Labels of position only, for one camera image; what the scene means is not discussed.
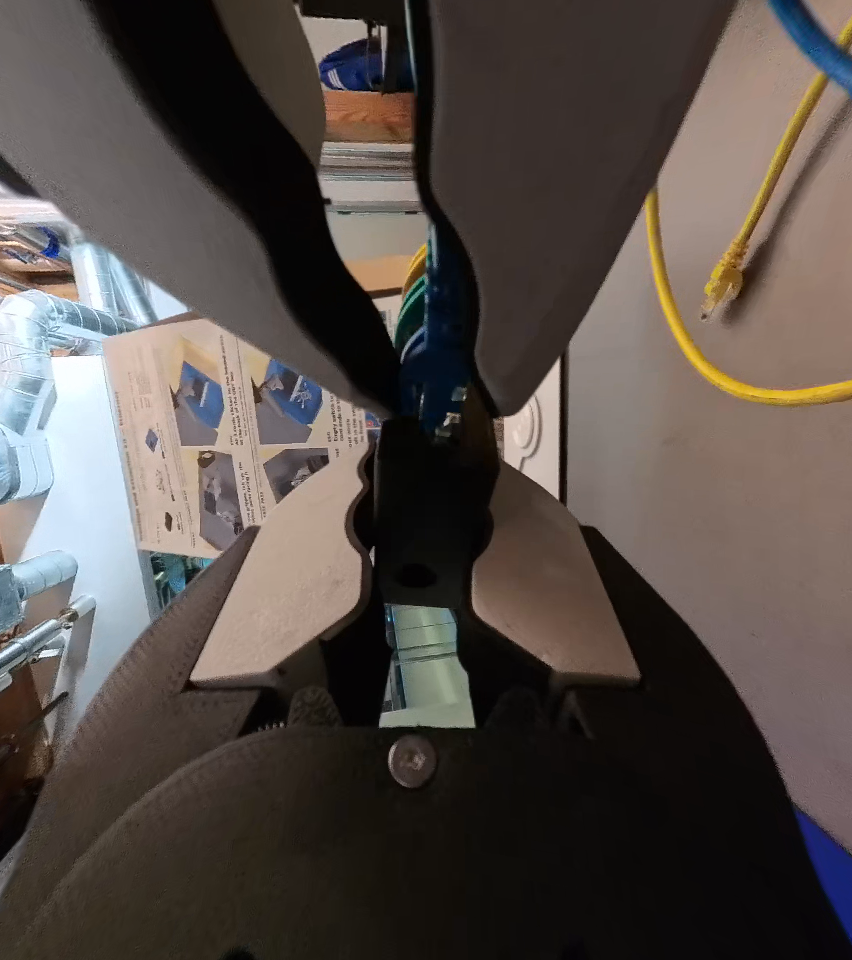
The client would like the blue ethernet cable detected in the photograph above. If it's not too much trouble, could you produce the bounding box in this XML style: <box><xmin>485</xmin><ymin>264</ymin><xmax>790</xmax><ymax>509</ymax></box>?
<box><xmin>394</xmin><ymin>0</ymin><xmax>852</xmax><ymax>445</ymax></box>

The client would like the yellow ethernet cable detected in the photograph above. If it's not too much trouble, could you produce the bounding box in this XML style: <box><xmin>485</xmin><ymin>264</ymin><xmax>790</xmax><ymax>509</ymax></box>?
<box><xmin>402</xmin><ymin>0</ymin><xmax>852</xmax><ymax>408</ymax></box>

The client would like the green ethernet cable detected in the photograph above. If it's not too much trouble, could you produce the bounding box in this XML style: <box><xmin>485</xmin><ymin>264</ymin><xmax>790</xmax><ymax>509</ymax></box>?
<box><xmin>393</xmin><ymin>276</ymin><xmax>428</xmax><ymax>355</ymax></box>

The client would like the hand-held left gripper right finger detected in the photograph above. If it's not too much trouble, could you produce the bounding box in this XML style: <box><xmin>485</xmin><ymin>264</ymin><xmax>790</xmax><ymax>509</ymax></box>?
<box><xmin>468</xmin><ymin>457</ymin><xmax>642</xmax><ymax>685</ymax></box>

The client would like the white stand base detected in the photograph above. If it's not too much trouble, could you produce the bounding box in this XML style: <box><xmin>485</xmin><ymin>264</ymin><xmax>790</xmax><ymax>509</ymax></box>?
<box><xmin>499</xmin><ymin>351</ymin><xmax>568</xmax><ymax>505</ymax></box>

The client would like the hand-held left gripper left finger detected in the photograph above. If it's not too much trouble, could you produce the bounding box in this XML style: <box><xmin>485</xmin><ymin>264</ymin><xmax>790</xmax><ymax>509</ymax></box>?
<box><xmin>189</xmin><ymin>448</ymin><xmax>383</xmax><ymax>690</ymax></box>

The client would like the printed instruction sheet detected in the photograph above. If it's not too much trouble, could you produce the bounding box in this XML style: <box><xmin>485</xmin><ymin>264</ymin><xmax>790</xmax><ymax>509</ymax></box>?
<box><xmin>102</xmin><ymin>317</ymin><xmax>391</xmax><ymax>561</ymax></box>

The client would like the black ethernet switch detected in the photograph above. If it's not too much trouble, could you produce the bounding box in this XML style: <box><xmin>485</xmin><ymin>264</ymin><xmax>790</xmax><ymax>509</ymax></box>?
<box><xmin>372</xmin><ymin>386</ymin><xmax>499</xmax><ymax>610</ymax></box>

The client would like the blue striped bag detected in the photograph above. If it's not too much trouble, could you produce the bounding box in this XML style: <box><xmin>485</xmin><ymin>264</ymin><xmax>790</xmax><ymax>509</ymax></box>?
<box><xmin>318</xmin><ymin>37</ymin><xmax>415</xmax><ymax>95</ymax></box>

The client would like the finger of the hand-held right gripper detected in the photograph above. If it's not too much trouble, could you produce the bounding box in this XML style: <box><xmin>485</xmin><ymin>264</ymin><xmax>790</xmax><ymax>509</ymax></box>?
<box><xmin>413</xmin><ymin>0</ymin><xmax>736</xmax><ymax>419</ymax></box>
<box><xmin>0</xmin><ymin>0</ymin><xmax>402</xmax><ymax>420</ymax></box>

